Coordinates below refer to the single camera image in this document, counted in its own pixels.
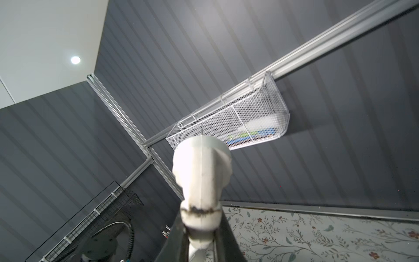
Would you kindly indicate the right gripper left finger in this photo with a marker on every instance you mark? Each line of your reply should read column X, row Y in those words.
column 176, row 247

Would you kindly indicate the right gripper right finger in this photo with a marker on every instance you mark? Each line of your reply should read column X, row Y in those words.
column 226, row 247

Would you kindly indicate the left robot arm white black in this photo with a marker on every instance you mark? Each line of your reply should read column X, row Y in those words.
column 100, row 247

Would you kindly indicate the white pencil cup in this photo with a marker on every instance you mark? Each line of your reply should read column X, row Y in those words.
column 166, row 232

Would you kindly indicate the black wire basket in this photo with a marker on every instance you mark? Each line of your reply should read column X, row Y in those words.
column 114, row 203

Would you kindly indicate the white wire mesh basket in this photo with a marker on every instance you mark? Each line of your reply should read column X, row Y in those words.
column 258, row 116

